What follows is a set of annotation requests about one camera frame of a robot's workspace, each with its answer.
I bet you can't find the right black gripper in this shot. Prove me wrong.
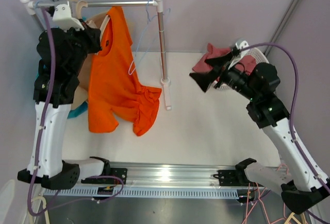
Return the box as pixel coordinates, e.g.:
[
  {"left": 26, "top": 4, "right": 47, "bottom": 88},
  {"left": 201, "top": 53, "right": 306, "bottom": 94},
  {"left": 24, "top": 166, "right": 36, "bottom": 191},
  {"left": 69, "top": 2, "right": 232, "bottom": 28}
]
[{"left": 188, "top": 53, "right": 258, "bottom": 102}]

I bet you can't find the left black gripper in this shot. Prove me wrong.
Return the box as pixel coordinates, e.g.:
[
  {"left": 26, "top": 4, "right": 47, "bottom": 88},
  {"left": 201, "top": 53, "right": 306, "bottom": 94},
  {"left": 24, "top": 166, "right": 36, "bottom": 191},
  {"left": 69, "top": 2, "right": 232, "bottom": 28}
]
[{"left": 62, "top": 19, "right": 103, "bottom": 76}]

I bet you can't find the pink t shirt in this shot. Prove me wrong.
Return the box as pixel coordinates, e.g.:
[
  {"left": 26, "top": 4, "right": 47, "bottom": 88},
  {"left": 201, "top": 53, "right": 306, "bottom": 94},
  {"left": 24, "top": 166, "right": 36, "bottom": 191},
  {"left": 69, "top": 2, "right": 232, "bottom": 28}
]
[{"left": 192, "top": 42, "right": 257, "bottom": 77}]

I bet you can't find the orange t shirt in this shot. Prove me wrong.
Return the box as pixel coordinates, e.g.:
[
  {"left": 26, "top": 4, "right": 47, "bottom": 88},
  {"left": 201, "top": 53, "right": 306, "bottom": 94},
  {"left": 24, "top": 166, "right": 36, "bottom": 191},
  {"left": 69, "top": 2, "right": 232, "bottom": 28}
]
[{"left": 88, "top": 7, "right": 161, "bottom": 136}]

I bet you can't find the beige t shirt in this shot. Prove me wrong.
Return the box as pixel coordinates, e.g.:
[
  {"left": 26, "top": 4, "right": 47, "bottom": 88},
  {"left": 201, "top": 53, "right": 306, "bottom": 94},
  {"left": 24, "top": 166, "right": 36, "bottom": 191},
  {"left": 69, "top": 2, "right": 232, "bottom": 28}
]
[{"left": 73, "top": 12, "right": 135, "bottom": 106}]

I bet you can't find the teal t shirt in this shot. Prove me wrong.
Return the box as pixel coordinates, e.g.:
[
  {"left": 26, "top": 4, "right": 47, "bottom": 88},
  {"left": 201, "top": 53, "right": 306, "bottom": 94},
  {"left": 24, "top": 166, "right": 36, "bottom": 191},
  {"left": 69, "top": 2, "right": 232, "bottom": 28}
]
[{"left": 36, "top": 66, "right": 90, "bottom": 119}]

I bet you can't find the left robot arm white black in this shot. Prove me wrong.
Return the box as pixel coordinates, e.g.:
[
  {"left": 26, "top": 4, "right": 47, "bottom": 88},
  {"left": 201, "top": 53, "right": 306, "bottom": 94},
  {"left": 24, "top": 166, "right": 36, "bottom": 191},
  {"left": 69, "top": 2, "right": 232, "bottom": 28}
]
[{"left": 17, "top": 27, "right": 102, "bottom": 190}]

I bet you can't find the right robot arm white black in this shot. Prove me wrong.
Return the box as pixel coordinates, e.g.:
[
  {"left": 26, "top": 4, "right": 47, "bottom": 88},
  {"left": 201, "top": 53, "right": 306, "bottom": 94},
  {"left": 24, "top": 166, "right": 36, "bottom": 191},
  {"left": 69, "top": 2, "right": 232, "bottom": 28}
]
[{"left": 189, "top": 53, "right": 329, "bottom": 214}]

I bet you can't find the beige hanger bottom left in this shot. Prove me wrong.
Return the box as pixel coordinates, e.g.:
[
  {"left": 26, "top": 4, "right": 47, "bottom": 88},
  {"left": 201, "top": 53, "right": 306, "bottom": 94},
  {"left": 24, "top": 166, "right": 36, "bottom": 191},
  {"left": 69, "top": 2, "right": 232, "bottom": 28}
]
[{"left": 27, "top": 196, "right": 51, "bottom": 224}]

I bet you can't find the beige hanger bottom right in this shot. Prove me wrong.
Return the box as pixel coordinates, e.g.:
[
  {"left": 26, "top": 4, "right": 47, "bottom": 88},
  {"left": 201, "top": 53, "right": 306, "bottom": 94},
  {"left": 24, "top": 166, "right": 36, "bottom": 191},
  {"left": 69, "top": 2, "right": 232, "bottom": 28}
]
[{"left": 284, "top": 213, "right": 308, "bottom": 224}]

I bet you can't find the white perforated plastic basket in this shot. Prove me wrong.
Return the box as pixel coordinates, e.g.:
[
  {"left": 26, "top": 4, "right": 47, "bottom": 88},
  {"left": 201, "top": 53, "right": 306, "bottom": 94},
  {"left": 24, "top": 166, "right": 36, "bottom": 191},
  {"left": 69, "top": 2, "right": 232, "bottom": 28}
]
[{"left": 209, "top": 46, "right": 269, "bottom": 75}]

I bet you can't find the metal clothes rack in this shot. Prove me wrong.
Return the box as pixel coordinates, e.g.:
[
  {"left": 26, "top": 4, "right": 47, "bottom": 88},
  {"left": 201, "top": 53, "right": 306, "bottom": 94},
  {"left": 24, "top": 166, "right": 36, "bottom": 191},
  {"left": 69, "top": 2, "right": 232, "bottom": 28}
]
[{"left": 20, "top": 0, "right": 172, "bottom": 111}]

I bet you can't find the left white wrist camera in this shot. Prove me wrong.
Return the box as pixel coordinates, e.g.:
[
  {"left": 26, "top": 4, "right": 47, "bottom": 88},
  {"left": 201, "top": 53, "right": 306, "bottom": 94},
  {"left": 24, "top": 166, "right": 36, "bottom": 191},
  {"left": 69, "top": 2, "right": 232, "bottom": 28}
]
[{"left": 53, "top": 1, "right": 84, "bottom": 31}]

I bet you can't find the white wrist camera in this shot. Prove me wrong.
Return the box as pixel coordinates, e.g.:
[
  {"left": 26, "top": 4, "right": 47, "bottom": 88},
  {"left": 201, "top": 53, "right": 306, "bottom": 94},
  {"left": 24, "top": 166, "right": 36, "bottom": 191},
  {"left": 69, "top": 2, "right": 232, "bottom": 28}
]
[
  {"left": 53, "top": 1, "right": 84, "bottom": 31},
  {"left": 229, "top": 38, "right": 249, "bottom": 68}
]

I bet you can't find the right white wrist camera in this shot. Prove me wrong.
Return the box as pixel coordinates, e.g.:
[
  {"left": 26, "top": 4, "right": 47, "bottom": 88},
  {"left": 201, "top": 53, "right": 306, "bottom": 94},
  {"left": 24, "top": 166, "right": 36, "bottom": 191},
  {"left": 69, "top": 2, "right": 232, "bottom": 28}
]
[{"left": 229, "top": 38, "right": 249, "bottom": 68}]

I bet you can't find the white slotted cable duct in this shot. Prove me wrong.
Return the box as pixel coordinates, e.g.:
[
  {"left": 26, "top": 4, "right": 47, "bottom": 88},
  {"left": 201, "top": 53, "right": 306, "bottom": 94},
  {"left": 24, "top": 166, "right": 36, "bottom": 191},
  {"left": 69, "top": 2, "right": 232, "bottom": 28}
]
[{"left": 58, "top": 185, "right": 239, "bottom": 200}]

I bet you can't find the aluminium mounting rail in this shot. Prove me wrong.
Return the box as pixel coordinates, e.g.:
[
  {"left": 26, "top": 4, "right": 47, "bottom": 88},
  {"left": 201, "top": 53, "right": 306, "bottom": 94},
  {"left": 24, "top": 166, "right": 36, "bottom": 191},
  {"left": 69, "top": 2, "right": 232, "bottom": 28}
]
[{"left": 110, "top": 162, "right": 235, "bottom": 188}]

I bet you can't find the pink wire hanger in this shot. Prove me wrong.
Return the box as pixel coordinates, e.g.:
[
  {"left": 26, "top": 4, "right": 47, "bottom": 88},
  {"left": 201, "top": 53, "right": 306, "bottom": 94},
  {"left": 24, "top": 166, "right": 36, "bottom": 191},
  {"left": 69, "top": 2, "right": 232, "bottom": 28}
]
[{"left": 241, "top": 183, "right": 287, "bottom": 224}]

